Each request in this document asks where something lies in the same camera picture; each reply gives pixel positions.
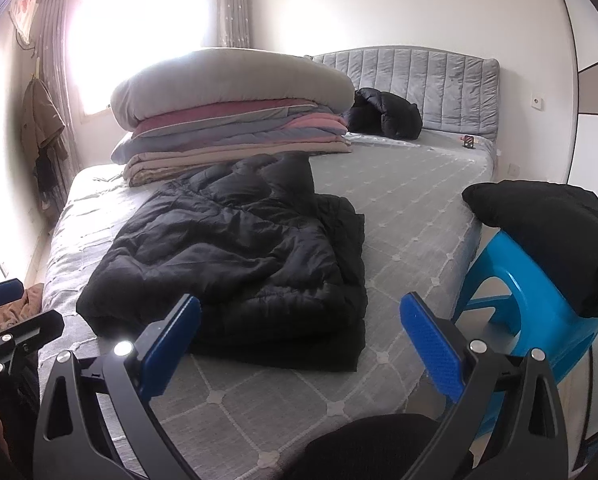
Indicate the bright window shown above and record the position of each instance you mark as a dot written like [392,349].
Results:
[139,35]

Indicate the thick beige-grey duvet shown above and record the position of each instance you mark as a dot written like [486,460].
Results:
[239,80]

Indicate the shiny black puffer jacket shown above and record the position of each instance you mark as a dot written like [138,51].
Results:
[386,112]

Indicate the grey patterned curtain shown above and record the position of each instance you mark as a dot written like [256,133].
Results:
[234,7]
[56,60]

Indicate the folded dark pink quilt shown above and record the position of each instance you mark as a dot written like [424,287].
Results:
[219,115]

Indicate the blue plastic stool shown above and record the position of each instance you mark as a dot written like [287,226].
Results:
[524,305]

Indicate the folded light pink blanket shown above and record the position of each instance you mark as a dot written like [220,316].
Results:
[319,122]

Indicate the dark hanging clothes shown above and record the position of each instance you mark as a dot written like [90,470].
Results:
[51,175]

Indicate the olive hanging coat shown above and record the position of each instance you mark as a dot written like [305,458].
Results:
[41,120]

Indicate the folded grey-blue quilt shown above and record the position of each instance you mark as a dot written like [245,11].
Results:
[219,141]

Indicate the grey padded headboard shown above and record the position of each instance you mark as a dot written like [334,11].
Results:
[429,75]

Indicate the white wall socket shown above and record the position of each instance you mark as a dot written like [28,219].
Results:
[514,171]
[536,100]

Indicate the brown cloth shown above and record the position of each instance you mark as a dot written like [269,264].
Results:
[26,305]

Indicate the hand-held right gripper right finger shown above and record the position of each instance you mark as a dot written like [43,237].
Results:
[431,345]

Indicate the folded beige quilt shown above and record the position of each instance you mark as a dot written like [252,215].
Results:
[189,162]

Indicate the person's black-clad leg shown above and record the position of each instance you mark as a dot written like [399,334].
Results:
[369,445]

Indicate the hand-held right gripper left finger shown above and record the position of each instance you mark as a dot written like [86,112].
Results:
[174,345]

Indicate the bed with grey patterned sheet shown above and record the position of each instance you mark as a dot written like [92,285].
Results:
[409,220]

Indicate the black down jacket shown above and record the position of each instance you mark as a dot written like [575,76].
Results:
[219,250]

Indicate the small dark object on bed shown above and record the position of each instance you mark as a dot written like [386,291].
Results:
[468,142]

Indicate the white air conditioner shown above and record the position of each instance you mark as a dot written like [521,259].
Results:
[25,12]

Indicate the black garment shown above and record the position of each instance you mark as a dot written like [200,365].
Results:
[554,235]

